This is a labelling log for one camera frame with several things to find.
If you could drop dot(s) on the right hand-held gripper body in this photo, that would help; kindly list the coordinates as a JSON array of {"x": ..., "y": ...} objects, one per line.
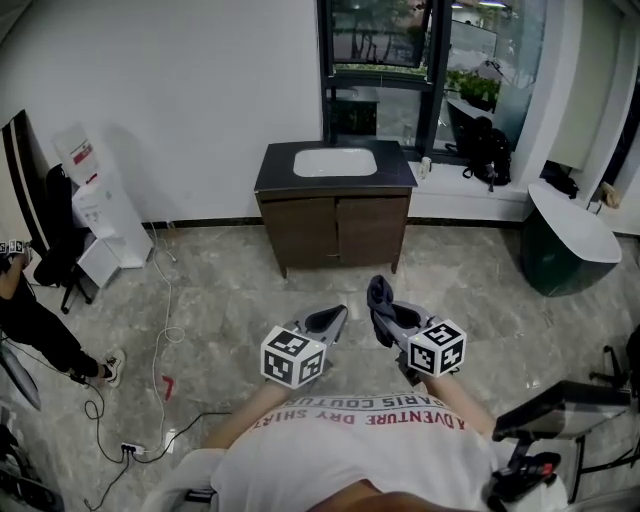
[{"x": 435, "y": 350}]

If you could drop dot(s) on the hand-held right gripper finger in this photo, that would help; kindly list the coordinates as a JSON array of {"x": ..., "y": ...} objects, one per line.
[
  {"x": 387, "y": 330},
  {"x": 425, "y": 314}
]

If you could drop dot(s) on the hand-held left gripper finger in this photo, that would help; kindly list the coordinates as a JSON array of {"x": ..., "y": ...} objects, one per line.
[
  {"x": 325, "y": 308},
  {"x": 334, "y": 332}
]

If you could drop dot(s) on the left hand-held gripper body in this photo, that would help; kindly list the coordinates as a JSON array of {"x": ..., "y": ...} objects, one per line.
[{"x": 290, "y": 357}]

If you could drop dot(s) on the dark grey cloth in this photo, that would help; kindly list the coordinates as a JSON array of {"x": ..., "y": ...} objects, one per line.
[{"x": 381, "y": 295}]

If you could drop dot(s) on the person's left forearm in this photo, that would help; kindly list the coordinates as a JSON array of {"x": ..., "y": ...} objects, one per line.
[{"x": 250, "y": 415}]

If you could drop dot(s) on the person's right forearm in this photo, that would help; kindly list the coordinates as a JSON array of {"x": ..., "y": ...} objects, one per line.
[{"x": 460, "y": 405}]

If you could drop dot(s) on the dark wooden vanity cabinet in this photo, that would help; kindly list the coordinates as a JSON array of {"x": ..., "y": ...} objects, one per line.
[{"x": 310, "y": 230}]

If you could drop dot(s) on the white printed t-shirt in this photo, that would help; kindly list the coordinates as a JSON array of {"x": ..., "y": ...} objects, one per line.
[{"x": 360, "y": 460}]

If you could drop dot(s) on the black body-worn rig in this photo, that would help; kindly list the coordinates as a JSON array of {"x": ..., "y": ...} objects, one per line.
[{"x": 555, "y": 405}]

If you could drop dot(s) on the white sink basin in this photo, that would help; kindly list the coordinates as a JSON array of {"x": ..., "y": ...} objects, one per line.
[{"x": 335, "y": 162}]

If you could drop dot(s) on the green and white bathtub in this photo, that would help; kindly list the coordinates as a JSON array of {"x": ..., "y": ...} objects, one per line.
[{"x": 560, "y": 250}]

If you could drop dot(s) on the black backpack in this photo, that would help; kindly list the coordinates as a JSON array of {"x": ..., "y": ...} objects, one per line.
[{"x": 487, "y": 155}]

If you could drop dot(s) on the black metal stand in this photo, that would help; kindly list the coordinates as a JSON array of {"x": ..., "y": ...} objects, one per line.
[{"x": 615, "y": 370}]

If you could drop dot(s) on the white power strip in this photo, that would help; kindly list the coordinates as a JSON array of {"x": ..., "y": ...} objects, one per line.
[{"x": 132, "y": 448}]

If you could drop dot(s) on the small black bag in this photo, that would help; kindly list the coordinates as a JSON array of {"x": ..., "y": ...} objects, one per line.
[{"x": 560, "y": 180}]

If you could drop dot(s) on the white water dispenser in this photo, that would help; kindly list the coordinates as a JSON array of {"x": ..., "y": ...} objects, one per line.
[{"x": 115, "y": 225}]

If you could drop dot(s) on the brown paper bag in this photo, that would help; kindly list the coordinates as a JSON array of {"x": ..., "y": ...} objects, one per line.
[{"x": 610, "y": 195}]

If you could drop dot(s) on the black office chair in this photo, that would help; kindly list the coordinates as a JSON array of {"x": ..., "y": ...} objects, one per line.
[{"x": 57, "y": 235}]

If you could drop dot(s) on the black folded stand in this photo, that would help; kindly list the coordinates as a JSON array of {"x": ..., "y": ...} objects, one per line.
[{"x": 25, "y": 485}]

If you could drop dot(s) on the clear water dispenser bottle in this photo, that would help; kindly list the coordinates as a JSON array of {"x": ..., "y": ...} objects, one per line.
[{"x": 75, "y": 150}]

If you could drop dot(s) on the dark striped leaning board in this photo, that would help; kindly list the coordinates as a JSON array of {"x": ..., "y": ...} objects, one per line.
[{"x": 22, "y": 170}]

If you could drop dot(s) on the black window frame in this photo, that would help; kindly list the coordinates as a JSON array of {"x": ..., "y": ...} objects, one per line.
[{"x": 435, "y": 100}]

